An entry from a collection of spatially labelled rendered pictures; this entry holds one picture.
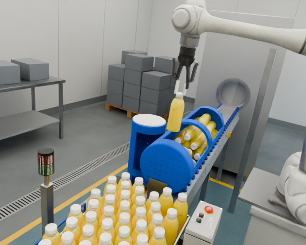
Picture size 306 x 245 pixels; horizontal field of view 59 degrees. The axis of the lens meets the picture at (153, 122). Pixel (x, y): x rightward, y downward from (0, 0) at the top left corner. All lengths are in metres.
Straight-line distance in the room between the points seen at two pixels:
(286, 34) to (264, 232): 0.93
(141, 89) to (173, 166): 3.72
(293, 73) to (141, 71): 3.11
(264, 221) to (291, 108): 4.95
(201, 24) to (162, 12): 5.98
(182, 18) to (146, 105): 4.00
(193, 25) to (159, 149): 0.62
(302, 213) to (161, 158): 0.66
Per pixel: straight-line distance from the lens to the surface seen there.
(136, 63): 5.02
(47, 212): 1.31
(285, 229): 1.51
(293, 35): 1.27
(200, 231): 1.08
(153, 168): 1.44
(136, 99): 5.12
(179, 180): 1.41
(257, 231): 1.55
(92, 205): 1.12
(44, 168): 1.18
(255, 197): 1.52
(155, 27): 7.17
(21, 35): 4.62
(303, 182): 1.24
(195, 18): 1.11
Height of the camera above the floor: 1.79
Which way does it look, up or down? 20 degrees down
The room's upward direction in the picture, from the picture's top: 7 degrees clockwise
